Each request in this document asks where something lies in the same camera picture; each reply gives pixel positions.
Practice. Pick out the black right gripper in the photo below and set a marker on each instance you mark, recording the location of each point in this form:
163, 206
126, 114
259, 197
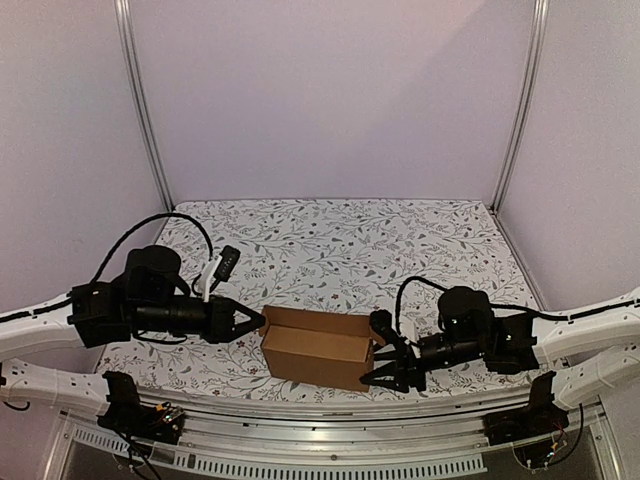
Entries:
404, 356

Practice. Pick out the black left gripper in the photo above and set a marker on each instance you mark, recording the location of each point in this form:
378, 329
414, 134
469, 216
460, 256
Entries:
222, 314

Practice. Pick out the brown cardboard box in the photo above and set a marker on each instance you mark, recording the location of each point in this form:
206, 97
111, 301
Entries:
325, 349

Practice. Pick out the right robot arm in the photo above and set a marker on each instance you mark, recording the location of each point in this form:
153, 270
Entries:
587, 350

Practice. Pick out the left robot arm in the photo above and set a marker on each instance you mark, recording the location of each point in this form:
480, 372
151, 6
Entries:
150, 296

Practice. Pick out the floral patterned table mat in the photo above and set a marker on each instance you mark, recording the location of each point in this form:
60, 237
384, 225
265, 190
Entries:
343, 256

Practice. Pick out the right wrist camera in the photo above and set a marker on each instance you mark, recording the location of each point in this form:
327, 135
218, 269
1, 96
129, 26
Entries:
382, 331

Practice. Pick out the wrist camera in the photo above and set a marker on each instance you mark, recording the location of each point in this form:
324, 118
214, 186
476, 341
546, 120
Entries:
382, 331
218, 270

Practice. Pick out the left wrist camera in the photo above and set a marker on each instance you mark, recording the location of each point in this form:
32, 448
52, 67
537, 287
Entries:
218, 270

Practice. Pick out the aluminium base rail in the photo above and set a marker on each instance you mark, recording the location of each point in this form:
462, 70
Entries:
413, 438

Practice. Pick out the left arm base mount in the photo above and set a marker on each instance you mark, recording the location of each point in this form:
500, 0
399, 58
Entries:
126, 414

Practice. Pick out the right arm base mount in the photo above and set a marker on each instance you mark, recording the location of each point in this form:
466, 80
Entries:
540, 416

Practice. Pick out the left aluminium frame post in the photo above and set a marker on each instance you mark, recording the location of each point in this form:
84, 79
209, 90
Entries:
126, 32

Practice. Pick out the aluminium frame post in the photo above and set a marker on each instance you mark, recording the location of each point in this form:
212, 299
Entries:
533, 58
126, 32

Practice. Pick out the right aluminium frame post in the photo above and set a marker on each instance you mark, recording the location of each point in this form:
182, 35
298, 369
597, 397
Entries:
533, 58

